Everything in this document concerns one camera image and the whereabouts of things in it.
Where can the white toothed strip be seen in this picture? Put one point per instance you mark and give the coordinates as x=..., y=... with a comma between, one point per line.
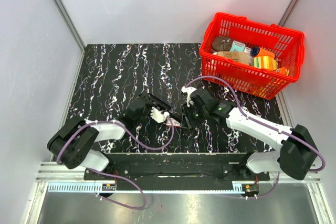
x=157, y=188

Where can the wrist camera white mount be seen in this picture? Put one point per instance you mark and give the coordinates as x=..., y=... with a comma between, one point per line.
x=158, y=115
x=188, y=91

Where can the aluminium frame rail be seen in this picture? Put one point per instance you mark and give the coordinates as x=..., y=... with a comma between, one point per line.
x=51, y=172

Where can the orange small package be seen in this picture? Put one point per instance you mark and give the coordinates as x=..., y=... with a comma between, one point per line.
x=282, y=70

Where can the teal small box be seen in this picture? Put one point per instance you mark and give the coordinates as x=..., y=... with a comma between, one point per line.
x=237, y=46

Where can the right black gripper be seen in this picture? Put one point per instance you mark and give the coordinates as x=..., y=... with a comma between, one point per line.
x=186, y=110

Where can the brown cardboard box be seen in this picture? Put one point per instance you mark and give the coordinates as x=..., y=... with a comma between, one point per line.
x=240, y=57

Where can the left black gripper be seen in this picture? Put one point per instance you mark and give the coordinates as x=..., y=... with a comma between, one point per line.
x=148, y=102

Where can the green orange striped package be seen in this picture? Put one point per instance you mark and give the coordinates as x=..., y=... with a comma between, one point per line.
x=265, y=62

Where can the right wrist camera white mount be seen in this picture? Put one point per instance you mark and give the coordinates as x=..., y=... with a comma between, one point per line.
x=188, y=91

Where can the red plastic shopping basket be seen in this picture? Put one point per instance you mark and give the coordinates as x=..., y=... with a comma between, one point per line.
x=287, y=45

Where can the orange bottle dark cap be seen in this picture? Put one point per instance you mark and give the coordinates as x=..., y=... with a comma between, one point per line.
x=259, y=51

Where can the brown round item in basket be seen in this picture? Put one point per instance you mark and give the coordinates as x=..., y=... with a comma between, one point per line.
x=222, y=43

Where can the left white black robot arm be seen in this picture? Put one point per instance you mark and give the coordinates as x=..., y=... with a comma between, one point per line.
x=72, y=144

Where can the red white staple box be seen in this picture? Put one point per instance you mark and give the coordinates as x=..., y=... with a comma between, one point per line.
x=173, y=122

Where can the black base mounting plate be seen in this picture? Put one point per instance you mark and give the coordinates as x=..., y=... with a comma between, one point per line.
x=206, y=158

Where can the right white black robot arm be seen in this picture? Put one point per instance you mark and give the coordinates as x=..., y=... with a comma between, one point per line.
x=294, y=150

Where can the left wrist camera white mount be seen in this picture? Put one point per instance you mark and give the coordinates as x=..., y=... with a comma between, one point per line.
x=158, y=115

